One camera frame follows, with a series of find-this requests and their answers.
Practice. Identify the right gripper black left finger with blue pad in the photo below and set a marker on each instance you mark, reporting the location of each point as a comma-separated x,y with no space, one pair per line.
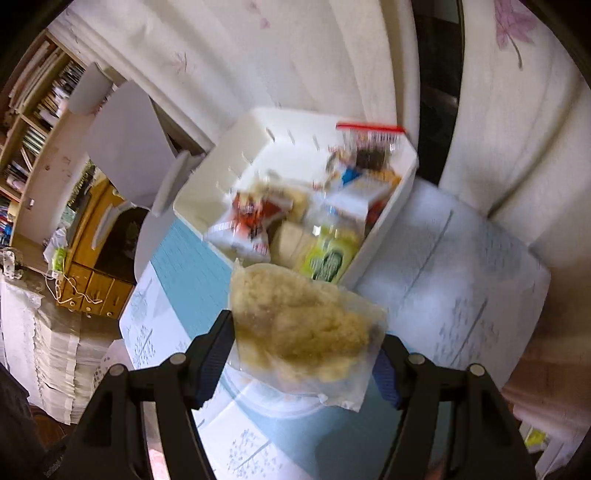
110,440

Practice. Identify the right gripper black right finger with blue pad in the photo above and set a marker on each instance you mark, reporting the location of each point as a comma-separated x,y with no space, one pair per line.
483,442

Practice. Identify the clear bag pale puffed snack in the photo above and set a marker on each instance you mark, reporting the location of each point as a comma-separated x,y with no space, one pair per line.
304,337

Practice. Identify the green snack packet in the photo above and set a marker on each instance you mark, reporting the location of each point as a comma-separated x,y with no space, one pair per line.
330,254

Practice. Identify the red packet dark dried fruit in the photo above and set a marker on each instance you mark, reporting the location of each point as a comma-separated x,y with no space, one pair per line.
368,146

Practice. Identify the beige covered cabinet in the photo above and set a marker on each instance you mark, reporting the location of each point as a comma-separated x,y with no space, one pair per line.
52,352

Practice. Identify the wooden desk with drawers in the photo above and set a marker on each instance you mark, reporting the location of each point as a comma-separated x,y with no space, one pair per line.
99,273

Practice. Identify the white red noodle snack bag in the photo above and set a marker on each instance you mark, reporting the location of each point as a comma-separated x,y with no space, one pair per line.
243,227

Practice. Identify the white packet orange top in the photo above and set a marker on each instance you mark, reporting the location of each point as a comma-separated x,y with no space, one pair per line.
357,197

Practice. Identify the clear bag red snack mix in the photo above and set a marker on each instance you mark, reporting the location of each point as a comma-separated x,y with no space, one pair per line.
337,174

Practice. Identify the clear bag beige rice cake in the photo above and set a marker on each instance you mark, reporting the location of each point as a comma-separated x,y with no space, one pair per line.
300,199

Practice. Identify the grey office chair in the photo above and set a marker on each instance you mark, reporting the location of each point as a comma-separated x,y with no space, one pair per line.
127,142

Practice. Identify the wooden bookshelf with books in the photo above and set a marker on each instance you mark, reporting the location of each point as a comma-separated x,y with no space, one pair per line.
41,156

